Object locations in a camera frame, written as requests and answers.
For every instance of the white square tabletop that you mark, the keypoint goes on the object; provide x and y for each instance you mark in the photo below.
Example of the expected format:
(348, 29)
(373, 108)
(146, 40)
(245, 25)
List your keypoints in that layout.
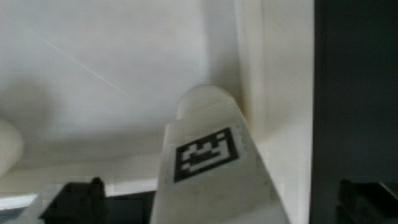
(101, 60)

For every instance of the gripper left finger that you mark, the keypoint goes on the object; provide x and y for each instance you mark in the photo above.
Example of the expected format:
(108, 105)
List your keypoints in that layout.
(67, 204)

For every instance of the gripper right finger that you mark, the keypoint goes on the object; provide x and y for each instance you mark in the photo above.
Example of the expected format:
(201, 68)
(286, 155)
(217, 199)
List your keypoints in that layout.
(366, 203)

